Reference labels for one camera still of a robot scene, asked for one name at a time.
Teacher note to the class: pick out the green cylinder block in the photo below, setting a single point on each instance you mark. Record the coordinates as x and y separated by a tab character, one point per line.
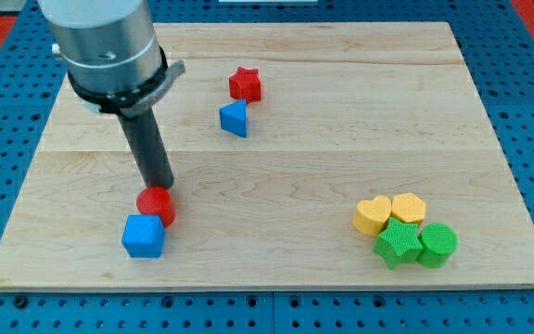
439	242

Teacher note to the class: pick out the blue cube block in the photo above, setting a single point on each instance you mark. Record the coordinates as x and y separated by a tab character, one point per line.
143	236

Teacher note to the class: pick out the red cylinder block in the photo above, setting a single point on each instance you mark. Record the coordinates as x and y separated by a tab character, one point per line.
157	200

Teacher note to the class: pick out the wooden board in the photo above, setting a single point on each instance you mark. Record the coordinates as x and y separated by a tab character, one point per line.
348	111

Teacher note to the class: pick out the blue triangle block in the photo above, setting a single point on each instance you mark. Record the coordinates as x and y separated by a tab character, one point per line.
234	118

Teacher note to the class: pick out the yellow hexagon block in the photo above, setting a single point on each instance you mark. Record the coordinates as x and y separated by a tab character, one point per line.
408	208

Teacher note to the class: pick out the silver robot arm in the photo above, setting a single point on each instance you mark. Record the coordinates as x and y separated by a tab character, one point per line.
116	66

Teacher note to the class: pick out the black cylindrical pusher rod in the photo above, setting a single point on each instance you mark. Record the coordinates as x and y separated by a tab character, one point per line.
145	141

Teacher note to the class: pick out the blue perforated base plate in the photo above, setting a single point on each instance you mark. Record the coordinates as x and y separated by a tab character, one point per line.
497	40

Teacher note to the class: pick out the red star block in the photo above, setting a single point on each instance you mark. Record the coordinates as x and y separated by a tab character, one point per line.
245	84

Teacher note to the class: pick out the yellow heart block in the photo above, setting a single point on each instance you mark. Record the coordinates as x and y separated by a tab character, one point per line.
371	215

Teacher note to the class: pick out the green star block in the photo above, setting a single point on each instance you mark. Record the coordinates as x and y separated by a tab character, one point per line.
398	243

